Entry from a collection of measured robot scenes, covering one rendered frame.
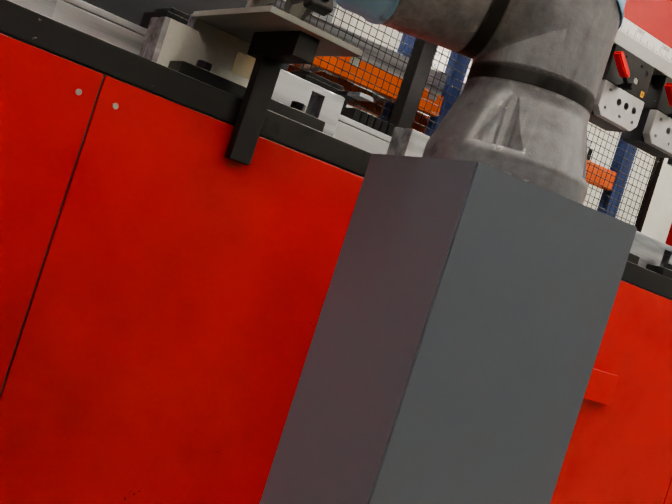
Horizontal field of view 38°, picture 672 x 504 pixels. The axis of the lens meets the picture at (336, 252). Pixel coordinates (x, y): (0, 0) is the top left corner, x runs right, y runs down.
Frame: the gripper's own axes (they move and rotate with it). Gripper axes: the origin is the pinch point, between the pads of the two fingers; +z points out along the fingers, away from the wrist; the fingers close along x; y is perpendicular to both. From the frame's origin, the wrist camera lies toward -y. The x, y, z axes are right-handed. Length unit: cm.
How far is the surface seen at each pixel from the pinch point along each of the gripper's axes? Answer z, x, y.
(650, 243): 8, -124, 1
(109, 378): 43, 10, -45
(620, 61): -21, -88, 19
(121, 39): 25.1, 11.2, 19.9
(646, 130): -11, -109, 16
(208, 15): 1.8, 9.8, -0.4
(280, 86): 8.9, -10.0, 0.0
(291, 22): -11.1, 5.7, -15.6
